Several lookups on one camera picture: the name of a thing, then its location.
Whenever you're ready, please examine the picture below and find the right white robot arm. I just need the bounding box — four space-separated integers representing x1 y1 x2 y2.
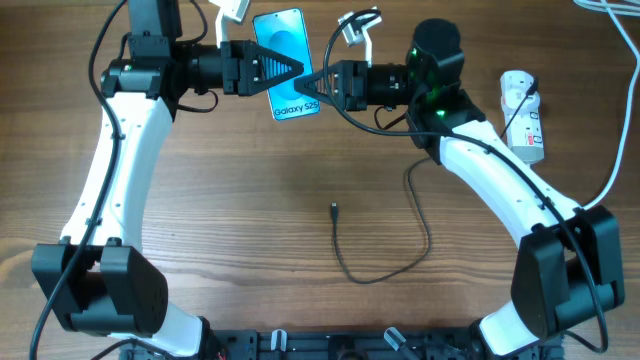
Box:
294 18 625 359

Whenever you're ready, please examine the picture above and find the blue Galaxy smartphone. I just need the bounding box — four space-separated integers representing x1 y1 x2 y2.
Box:
251 7 321 122

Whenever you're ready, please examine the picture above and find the black USB charging cable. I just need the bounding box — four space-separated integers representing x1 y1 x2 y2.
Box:
330 77 539 285

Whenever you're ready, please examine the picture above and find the white power strip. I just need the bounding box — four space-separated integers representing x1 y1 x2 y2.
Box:
500 70 544 166

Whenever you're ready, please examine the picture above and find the white power strip cord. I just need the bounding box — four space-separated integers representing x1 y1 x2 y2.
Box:
582 0 640 211

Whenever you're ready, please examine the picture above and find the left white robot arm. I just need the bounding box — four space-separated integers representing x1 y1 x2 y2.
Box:
31 0 303 359

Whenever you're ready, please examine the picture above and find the white cables top corner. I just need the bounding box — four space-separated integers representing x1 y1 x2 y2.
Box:
572 0 640 18

